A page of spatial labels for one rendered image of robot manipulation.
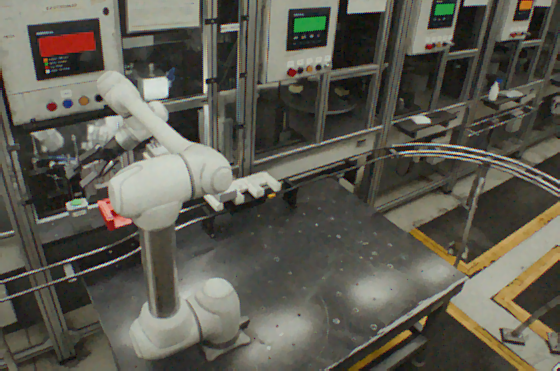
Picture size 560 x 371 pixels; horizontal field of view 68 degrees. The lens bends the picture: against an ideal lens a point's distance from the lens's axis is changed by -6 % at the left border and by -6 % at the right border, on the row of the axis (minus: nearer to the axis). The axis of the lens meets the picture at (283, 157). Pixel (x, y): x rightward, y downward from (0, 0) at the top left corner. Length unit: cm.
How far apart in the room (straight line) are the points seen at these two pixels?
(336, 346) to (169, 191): 97
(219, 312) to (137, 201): 60
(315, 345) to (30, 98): 141
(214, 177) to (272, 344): 83
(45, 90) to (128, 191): 79
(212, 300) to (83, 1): 114
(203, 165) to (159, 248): 27
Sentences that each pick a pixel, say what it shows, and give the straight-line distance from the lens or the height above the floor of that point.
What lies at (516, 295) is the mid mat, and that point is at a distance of 334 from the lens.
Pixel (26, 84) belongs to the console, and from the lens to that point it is 179.
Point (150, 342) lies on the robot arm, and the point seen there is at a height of 89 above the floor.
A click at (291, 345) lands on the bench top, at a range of 177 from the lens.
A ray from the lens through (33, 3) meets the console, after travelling 172.
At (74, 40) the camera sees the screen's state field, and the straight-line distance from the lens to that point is 174.
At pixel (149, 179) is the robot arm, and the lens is 112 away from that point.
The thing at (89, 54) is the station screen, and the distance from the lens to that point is 177.
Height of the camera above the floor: 209
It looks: 30 degrees down
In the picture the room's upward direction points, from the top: 4 degrees clockwise
